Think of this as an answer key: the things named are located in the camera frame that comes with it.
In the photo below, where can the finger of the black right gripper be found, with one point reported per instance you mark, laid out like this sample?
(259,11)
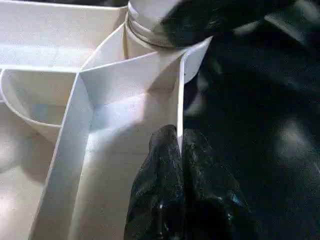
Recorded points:
(200,22)

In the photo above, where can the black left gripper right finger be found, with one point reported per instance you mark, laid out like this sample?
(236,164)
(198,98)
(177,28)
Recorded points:
(212,205)

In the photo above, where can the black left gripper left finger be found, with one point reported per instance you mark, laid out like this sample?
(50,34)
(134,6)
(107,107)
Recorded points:
(157,195)

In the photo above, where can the white plastic table leg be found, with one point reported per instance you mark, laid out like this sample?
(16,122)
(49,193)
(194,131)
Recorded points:
(147,15)

